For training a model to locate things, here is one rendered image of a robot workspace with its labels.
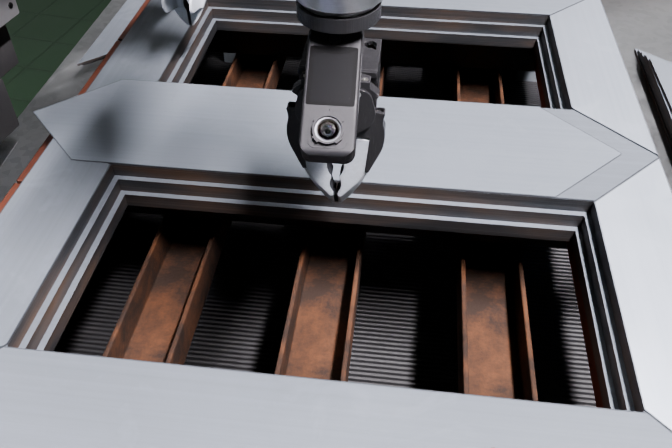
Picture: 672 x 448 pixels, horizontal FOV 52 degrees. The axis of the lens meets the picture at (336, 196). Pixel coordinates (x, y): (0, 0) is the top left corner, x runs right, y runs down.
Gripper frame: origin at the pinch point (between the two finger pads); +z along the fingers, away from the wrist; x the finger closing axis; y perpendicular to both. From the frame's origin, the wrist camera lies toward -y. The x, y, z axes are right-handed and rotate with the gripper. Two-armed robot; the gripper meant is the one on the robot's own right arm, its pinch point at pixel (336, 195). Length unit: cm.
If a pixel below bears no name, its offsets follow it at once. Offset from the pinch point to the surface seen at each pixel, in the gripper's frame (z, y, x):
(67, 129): 5.7, 14.9, 35.9
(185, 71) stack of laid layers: 9.4, 35.8, 27.2
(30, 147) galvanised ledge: 25, 33, 55
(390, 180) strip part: 5.8, 9.9, -5.2
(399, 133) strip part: 5.8, 19.1, -5.8
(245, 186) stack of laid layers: 7.6, 8.9, 11.9
